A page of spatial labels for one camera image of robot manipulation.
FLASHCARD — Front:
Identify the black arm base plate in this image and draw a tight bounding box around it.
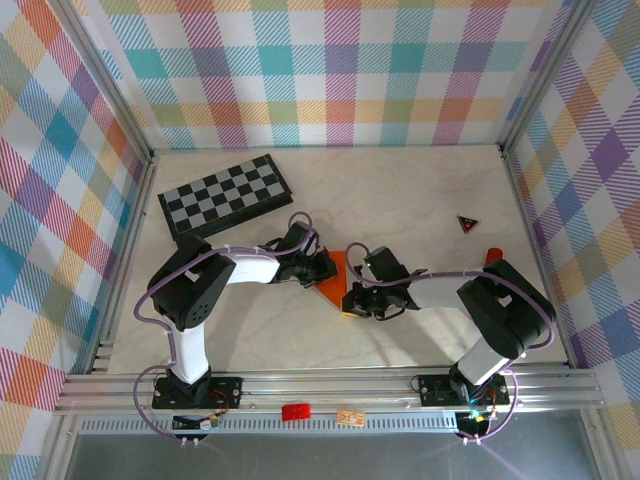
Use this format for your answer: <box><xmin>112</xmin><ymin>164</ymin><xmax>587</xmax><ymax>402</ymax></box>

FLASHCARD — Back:
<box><xmin>418</xmin><ymin>373</ymin><xmax>511</xmax><ymax>407</ymax></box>
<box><xmin>152</xmin><ymin>375</ymin><xmax>245</xmax><ymax>410</ymax></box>

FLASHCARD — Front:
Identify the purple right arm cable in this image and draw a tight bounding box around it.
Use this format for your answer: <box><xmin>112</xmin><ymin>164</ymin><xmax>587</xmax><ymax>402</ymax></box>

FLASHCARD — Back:
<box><xmin>345</xmin><ymin>242</ymin><xmax>556</xmax><ymax>444</ymax></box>

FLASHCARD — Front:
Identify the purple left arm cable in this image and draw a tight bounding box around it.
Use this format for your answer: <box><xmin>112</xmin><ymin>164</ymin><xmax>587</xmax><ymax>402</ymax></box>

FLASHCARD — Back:
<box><xmin>132</xmin><ymin>212</ymin><xmax>321</xmax><ymax>444</ymax></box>

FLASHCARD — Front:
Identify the small circuit board with wires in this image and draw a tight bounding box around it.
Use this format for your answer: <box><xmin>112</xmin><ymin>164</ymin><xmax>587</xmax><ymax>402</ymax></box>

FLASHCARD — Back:
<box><xmin>172</xmin><ymin>413</ymin><xmax>222</xmax><ymax>432</ymax></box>
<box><xmin>457</xmin><ymin>410</ymin><xmax>494</xmax><ymax>440</ymax></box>

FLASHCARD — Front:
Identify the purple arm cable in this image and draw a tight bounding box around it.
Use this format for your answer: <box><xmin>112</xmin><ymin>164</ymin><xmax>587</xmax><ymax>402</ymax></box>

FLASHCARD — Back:
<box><xmin>345</xmin><ymin>242</ymin><xmax>556</xmax><ymax>444</ymax></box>
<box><xmin>132</xmin><ymin>212</ymin><xmax>321</xmax><ymax>444</ymax></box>

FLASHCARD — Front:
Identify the aluminium side rail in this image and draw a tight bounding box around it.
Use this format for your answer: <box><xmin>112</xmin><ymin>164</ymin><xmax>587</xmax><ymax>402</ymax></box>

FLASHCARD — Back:
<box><xmin>498</xmin><ymin>147</ymin><xmax>574</xmax><ymax>369</ymax></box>
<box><xmin>84</xmin><ymin>152</ymin><xmax>159</xmax><ymax>376</ymax></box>

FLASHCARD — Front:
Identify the orange paper sheet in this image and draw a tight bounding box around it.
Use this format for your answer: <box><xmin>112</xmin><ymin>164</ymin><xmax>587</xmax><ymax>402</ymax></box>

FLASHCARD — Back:
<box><xmin>313</xmin><ymin>248</ymin><xmax>359</xmax><ymax>314</ymax></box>

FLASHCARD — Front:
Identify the wide aluminium base rail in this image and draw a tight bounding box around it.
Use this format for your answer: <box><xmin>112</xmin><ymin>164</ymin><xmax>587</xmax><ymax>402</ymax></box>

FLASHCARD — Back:
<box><xmin>54</xmin><ymin>368</ymin><xmax>604</xmax><ymax>415</ymax></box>

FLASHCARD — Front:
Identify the black and grey chessboard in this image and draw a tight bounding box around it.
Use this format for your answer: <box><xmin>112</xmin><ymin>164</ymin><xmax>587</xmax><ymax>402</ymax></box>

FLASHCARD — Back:
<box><xmin>157</xmin><ymin>153</ymin><xmax>295</xmax><ymax>250</ymax></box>

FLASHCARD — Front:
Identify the aluminium frame post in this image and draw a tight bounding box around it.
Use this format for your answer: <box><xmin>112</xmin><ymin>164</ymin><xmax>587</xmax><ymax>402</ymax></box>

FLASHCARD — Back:
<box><xmin>47</xmin><ymin>0</ymin><xmax>156</xmax><ymax>161</ymax></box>
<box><xmin>498</xmin><ymin>0</ymin><xmax>601</xmax><ymax>154</ymax></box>

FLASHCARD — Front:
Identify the red plastic block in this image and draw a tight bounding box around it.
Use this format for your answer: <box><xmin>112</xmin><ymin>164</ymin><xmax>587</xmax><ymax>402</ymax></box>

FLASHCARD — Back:
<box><xmin>281</xmin><ymin>402</ymin><xmax>312</xmax><ymax>422</ymax></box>

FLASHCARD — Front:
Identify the slotted grey cable duct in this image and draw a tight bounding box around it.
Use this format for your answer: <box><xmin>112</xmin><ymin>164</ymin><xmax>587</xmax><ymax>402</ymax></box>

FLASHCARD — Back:
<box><xmin>79</xmin><ymin>413</ymin><xmax>494</xmax><ymax>435</ymax></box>

